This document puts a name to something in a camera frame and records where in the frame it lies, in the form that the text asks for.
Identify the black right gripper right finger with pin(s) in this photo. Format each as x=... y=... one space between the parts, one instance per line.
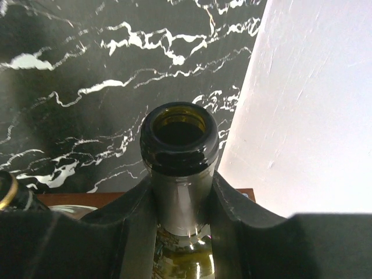
x=250 y=241

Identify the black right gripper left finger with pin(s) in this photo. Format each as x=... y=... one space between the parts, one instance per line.
x=115 y=241

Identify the dark wine bottle silver cap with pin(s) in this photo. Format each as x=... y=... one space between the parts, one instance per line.
x=180 y=146

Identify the brown wooden wine rack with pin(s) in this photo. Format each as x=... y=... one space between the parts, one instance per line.
x=97 y=200

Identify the clear bottle gold cap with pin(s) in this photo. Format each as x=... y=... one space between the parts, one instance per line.
x=17 y=197

